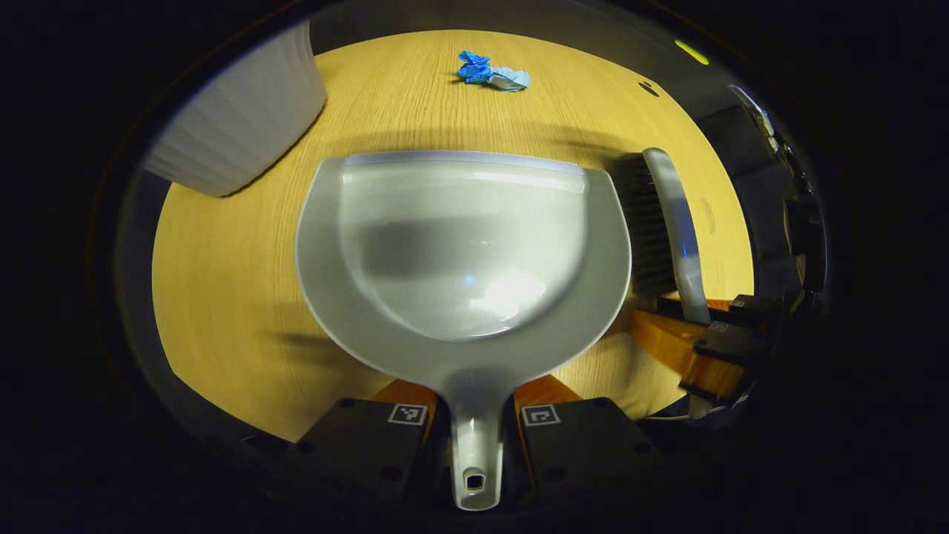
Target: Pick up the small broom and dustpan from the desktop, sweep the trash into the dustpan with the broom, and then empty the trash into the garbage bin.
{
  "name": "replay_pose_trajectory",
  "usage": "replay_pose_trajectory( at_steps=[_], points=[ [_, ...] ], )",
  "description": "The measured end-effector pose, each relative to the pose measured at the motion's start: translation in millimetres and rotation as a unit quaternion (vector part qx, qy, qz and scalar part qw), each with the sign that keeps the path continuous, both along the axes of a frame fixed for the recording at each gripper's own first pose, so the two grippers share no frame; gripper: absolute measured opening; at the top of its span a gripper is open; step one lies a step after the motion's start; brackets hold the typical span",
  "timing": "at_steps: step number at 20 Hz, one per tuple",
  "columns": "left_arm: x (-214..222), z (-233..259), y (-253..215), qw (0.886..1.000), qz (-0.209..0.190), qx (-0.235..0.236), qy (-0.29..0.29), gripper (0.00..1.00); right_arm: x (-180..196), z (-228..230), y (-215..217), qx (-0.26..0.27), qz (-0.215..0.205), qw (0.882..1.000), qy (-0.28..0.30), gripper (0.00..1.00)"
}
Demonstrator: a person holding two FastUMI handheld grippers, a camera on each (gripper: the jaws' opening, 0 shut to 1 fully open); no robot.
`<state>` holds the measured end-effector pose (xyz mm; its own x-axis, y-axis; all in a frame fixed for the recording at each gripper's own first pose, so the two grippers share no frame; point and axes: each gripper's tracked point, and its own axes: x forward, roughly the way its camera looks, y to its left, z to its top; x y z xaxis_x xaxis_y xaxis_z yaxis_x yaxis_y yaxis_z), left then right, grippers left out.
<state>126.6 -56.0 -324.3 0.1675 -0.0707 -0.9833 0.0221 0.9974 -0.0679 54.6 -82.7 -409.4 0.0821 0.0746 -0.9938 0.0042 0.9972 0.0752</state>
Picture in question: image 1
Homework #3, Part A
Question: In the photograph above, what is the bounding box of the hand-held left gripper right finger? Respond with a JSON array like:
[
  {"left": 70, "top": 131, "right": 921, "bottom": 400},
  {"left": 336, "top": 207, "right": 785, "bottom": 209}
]
[{"left": 504, "top": 375, "right": 659, "bottom": 507}]

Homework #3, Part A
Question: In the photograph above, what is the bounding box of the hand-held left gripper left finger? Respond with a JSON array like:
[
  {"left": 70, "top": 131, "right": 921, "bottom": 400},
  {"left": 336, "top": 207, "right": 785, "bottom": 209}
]
[{"left": 293, "top": 380, "right": 452, "bottom": 510}]

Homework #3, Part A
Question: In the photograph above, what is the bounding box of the small white broom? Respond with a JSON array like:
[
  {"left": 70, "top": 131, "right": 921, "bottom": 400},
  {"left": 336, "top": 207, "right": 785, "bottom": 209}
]
[{"left": 615, "top": 147, "right": 716, "bottom": 421}]

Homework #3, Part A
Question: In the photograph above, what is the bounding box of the white plastic dustpan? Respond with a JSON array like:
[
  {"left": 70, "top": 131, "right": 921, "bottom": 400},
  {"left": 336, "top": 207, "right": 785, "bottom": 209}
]
[{"left": 294, "top": 151, "right": 633, "bottom": 512}]

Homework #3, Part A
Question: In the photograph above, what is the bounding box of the pale blue paper scrap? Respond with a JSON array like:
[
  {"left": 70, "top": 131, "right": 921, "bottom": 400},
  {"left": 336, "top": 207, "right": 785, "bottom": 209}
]
[{"left": 486, "top": 65, "right": 532, "bottom": 92}]

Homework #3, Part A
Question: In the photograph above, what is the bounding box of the grey plastic garbage bin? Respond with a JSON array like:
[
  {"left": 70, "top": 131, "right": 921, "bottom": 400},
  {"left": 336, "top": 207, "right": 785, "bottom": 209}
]
[{"left": 145, "top": 22, "right": 328, "bottom": 198}]

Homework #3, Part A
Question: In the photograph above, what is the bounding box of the wooden desktop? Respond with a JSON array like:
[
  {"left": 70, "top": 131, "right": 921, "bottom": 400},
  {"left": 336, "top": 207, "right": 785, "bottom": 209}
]
[{"left": 152, "top": 30, "right": 755, "bottom": 444}]

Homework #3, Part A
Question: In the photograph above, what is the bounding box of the black backdrop cloth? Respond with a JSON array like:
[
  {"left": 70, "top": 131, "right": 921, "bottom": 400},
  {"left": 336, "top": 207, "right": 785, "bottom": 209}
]
[{"left": 311, "top": 4, "right": 750, "bottom": 149}]

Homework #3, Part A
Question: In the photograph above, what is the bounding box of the gripper cable with silver plug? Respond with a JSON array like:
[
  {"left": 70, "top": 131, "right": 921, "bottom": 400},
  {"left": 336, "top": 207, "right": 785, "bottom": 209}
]
[{"left": 729, "top": 83, "right": 805, "bottom": 197}]

